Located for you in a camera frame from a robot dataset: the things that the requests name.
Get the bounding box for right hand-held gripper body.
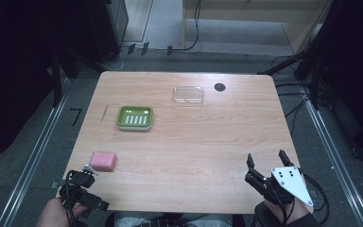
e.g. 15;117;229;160
244;166;314;209

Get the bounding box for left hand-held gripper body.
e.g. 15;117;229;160
58;164;111;219

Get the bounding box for person's right hand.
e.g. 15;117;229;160
263;198;312;221

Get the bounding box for person's left hand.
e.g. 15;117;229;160
36;198;90;227

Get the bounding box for pink soap bar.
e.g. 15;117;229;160
89;151;118;173

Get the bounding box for clear plastic lid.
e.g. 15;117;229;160
172;85;205;107

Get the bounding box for black metal stand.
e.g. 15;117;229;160
257;44;332;112
45;46;79;109

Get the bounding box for green soap dish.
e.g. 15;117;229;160
115;105;155;132

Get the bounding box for light wooden cabinet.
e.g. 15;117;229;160
181;0;334;55

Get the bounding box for dark cabinet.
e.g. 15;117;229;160
83;0;130;63

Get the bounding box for left hand-held gripper cable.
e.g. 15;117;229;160
60;169;80;227

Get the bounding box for hand-held gripper cable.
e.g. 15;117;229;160
60;169;80;227
298;168;331;221

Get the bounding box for right hand-held gripper cable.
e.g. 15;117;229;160
298;168;331;221

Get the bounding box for metal floor rail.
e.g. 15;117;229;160
0;77;72;227
301;84;363;227

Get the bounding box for black floor cables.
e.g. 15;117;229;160
270;55;320;136

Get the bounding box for hanging black cable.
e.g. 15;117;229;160
167;0;202;57

